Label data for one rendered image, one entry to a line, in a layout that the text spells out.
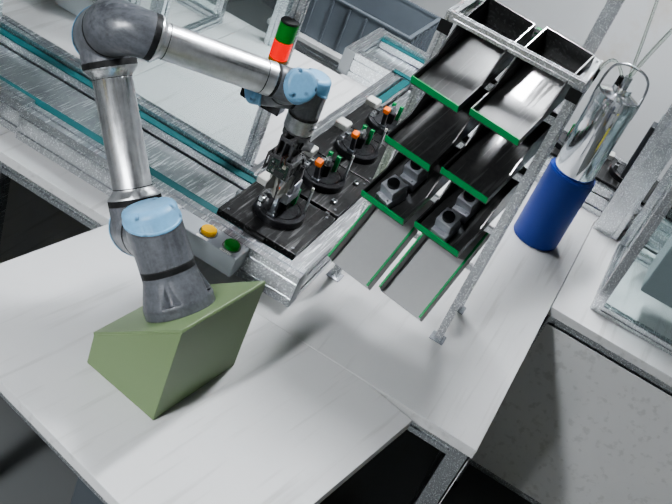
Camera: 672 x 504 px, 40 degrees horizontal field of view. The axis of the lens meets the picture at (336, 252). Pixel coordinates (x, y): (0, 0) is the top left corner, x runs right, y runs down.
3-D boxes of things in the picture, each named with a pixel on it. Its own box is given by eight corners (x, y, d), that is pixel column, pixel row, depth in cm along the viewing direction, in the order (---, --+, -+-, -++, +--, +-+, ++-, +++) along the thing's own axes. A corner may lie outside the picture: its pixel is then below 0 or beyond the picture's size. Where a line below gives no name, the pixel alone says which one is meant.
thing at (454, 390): (471, 459, 218) (476, 451, 216) (-16, 151, 245) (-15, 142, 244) (592, 224, 331) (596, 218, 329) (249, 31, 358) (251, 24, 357)
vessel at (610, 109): (589, 190, 282) (654, 84, 260) (548, 167, 284) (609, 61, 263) (598, 174, 293) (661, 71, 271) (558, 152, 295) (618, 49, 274)
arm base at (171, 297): (172, 324, 181) (157, 277, 179) (131, 321, 192) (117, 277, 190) (229, 295, 191) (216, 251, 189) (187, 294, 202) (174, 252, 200)
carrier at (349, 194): (335, 221, 254) (351, 185, 247) (264, 179, 259) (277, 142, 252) (370, 190, 274) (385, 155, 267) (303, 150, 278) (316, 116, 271)
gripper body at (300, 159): (260, 170, 224) (274, 129, 217) (276, 158, 230) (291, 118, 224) (286, 185, 222) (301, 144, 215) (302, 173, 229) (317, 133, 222)
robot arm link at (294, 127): (297, 103, 221) (325, 119, 220) (291, 118, 224) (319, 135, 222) (282, 112, 215) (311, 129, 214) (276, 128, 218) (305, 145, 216)
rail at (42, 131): (287, 307, 233) (300, 275, 227) (15, 137, 250) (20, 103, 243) (297, 297, 238) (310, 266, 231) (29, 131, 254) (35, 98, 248)
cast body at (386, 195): (386, 211, 221) (389, 194, 215) (374, 199, 222) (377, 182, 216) (412, 195, 224) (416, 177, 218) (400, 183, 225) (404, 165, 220)
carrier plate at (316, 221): (293, 261, 234) (295, 254, 233) (216, 213, 238) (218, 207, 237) (333, 223, 253) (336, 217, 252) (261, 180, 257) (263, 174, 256)
